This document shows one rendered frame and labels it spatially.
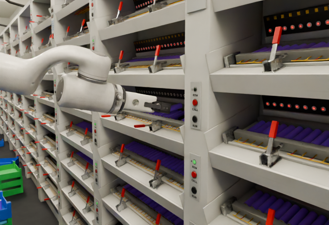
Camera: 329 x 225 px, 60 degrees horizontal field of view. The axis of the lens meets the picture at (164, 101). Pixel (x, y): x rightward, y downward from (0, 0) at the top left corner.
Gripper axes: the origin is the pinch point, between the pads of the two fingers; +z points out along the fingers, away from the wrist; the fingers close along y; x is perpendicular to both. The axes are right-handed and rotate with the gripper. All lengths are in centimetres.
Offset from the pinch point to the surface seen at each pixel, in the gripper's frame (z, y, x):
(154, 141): 1.7, 3.6, 11.2
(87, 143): 7, 74, 25
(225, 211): 8.1, -24.3, 23.5
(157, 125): 2.2, 4.2, 6.2
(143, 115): 4.1, 17.1, 4.1
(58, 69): -3, 118, -13
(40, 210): 16, 172, 101
